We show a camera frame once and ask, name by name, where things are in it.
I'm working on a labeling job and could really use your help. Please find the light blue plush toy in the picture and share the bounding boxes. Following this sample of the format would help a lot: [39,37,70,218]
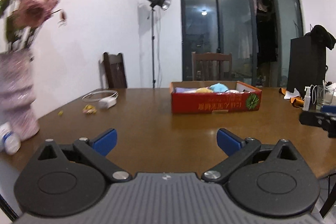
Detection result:
[209,83,229,93]

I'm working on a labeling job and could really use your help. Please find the yellow plush toy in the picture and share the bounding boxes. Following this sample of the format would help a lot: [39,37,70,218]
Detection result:
[195,88,214,93]

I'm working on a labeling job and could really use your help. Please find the lavender towel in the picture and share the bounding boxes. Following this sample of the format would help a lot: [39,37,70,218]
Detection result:
[175,87,197,93]

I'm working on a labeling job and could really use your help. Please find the clear glass cup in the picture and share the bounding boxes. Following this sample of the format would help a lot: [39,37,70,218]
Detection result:
[316,85,326,111]

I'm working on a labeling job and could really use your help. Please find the white spray bottle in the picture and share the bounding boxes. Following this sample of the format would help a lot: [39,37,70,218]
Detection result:
[302,86,311,111]

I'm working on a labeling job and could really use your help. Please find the yellow crumbs pile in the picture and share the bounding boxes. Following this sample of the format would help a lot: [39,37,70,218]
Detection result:
[83,105,97,114]

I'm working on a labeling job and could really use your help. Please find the red orange cardboard box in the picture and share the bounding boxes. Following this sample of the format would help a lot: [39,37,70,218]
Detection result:
[170,81,262,114]

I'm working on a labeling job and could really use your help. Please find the black fabric on bag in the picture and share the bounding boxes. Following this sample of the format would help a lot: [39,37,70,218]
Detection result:
[305,24,336,50]

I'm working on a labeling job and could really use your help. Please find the dark wooden chair left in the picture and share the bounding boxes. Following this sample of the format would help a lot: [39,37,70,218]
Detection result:
[103,52,127,89]

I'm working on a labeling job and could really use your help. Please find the dark wooden chair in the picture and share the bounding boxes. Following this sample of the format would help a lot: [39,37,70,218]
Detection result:
[191,52,233,81]
[103,52,127,89]

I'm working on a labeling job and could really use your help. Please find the dark wooden chair centre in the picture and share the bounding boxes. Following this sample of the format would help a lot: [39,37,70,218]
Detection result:
[191,52,233,81]

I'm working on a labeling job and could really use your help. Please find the white pill bottle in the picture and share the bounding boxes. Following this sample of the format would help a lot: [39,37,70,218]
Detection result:
[0,122,21,155]

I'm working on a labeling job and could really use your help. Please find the pink ceramic vase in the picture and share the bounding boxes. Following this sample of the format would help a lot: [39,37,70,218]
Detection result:
[1,50,40,141]

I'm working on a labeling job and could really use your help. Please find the dark glass sliding door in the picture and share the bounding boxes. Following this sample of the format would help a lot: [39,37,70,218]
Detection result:
[181,0,303,88]

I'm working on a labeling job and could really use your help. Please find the studio light on stand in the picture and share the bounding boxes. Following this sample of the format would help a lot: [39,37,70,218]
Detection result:
[147,0,171,89]

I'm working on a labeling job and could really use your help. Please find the white charger with cable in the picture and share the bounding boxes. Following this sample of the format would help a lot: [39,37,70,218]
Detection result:
[82,90,119,109]

